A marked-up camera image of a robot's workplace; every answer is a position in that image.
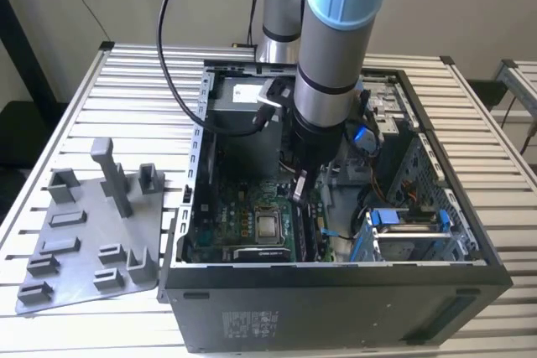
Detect black furniture piece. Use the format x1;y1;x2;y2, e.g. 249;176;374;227
0;0;70;225

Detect black case fan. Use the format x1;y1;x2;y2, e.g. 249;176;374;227
193;164;217;229

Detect black open PC case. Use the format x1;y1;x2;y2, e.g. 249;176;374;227
157;58;515;355

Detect blue-plug data wire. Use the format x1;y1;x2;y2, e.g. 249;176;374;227
321;227;362;244

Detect thin black hanging cable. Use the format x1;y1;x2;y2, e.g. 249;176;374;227
247;0;262;47

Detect thick black camera cable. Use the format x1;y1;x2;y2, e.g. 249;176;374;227
156;0;278;137

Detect grey power supply unit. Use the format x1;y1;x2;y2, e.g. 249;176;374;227
207;76;295;179

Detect silver CPU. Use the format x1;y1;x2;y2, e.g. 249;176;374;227
256;215;281;244

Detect hard disk in blue carrier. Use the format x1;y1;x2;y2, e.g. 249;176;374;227
350;208;461;265

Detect grey metal drive cage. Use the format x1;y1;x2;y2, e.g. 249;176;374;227
326;72;419;187

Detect black graphics card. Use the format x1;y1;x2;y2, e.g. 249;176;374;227
224;244;294;266

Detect green motherboard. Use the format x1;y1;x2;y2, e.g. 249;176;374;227
184;177;336;265

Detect aluminium slat side table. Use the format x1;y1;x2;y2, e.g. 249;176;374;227
490;58;537;122

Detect CPU socket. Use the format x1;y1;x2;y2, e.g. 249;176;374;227
250;205;287;249

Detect yellow orange power wires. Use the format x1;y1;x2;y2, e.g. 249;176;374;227
368;164;420;210

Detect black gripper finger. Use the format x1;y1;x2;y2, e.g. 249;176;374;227
292;167;315;209

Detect black equipment box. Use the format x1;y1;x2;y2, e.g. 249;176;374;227
465;79;504;114

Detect grey plastic parts rack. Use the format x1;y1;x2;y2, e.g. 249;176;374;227
14;136;169;317

